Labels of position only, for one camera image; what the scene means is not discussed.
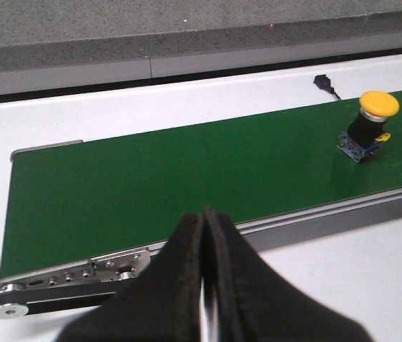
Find aluminium conveyor frame rail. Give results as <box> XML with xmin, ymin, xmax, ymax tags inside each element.
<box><xmin>0</xmin><ymin>142</ymin><xmax>402</xmax><ymax>319</ymax></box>

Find yellow mushroom push button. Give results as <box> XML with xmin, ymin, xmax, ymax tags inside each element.
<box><xmin>337</xmin><ymin>90</ymin><xmax>400</xmax><ymax>163</ymax></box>

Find green conveyor belt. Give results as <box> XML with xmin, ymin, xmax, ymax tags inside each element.
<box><xmin>0</xmin><ymin>91</ymin><xmax>402</xmax><ymax>277</ymax></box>

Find grey stone counter slab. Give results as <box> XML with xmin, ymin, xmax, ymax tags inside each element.
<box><xmin>0</xmin><ymin>0</ymin><xmax>402</xmax><ymax>78</ymax></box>

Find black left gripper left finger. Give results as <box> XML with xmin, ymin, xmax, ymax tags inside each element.
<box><xmin>57</xmin><ymin>214</ymin><xmax>203</xmax><ymax>341</ymax></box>

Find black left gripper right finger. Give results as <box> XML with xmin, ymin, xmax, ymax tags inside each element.
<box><xmin>202</xmin><ymin>208</ymin><xmax>372</xmax><ymax>341</ymax></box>

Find black sensor with cable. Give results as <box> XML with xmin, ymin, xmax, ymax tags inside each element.
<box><xmin>313</xmin><ymin>74</ymin><xmax>341</xmax><ymax>100</ymax></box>

